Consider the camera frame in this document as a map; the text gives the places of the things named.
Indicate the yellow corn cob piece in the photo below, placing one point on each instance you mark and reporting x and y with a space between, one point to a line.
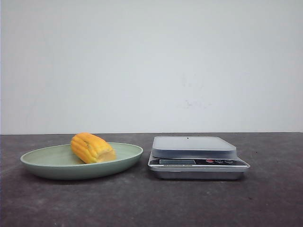
92 149

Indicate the silver digital kitchen scale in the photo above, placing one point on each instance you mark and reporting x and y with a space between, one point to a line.
195 157

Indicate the light green plate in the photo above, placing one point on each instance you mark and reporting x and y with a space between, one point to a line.
60 163

